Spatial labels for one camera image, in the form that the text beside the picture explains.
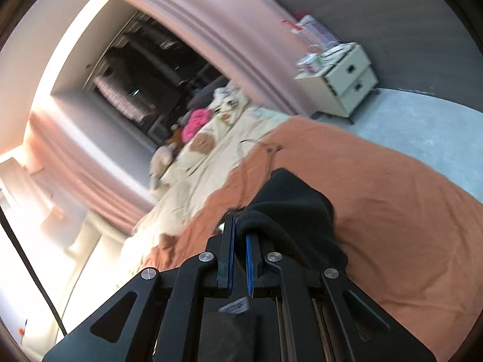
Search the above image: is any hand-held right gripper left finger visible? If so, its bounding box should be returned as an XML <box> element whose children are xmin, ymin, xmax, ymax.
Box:
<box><xmin>42</xmin><ymin>214</ymin><xmax>237</xmax><ymax>362</ymax></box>

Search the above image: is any cream bear-print duvet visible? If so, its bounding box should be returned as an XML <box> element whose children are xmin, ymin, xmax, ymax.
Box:
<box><xmin>124</xmin><ymin>83</ymin><xmax>299</xmax><ymax>272</ymax></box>

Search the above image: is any black cable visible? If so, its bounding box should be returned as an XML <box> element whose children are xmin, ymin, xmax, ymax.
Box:
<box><xmin>0</xmin><ymin>202</ymin><xmax>69</xmax><ymax>337</ymax></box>

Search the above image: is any dark grey cushion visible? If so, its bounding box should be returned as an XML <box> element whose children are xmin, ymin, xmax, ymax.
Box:
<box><xmin>187</xmin><ymin>76</ymin><xmax>229</xmax><ymax>111</ymax></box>

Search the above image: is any orange-brown blanket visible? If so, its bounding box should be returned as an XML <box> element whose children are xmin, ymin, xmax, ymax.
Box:
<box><xmin>142</xmin><ymin>115</ymin><xmax>483</xmax><ymax>362</ymax></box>

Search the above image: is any white nightstand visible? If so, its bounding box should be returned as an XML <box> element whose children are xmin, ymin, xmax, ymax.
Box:
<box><xmin>294</xmin><ymin>41</ymin><xmax>380</xmax><ymax>125</ymax></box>

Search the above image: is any beige plush toy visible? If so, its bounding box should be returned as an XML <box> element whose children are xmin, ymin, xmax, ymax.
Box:
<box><xmin>149</xmin><ymin>144</ymin><xmax>179</xmax><ymax>191</ymax></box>

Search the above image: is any white wire rack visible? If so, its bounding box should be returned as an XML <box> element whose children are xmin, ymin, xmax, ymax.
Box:
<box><xmin>281</xmin><ymin>14</ymin><xmax>342</xmax><ymax>72</ymax></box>

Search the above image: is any pink curtain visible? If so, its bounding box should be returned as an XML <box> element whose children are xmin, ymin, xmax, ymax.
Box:
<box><xmin>26</xmin><ymin>109</ymin><xmax>156</xmax><ymax>234</ymax></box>
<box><xmin>107</xmin><ymin>0</ymin><xmax>327</xmax><ymax>118</ymax></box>

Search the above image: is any pink fluffy blanket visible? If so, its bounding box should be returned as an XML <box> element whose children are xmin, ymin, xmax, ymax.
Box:
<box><xmin>181</xmin><ymin>108</ymin><xmax>213</xmax><ymax>141</ymax></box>

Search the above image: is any black and white plush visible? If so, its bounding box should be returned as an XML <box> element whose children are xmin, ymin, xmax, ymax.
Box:
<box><xmin>211</xmin><ymin>81</ymin><xmax>250</xmax><ymax>121</ymax></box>

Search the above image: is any black sweater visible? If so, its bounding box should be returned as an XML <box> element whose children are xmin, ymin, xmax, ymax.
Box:
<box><xmin>218</xmin><ymin>168</ymin><xmax>350</xmax><ymax>272</ymax></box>

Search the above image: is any floral hanging garment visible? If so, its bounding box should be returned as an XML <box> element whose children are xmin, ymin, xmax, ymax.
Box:
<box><xmin>92</xmin><ymin>75</ymin><xmax>155</xmax><ymax>121</ymax></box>

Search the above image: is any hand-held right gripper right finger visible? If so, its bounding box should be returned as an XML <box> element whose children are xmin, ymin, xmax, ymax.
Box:
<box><xmin>245</xmin><ymin>233</ymin><xmax>435</xmax><ymax>362</ymax></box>

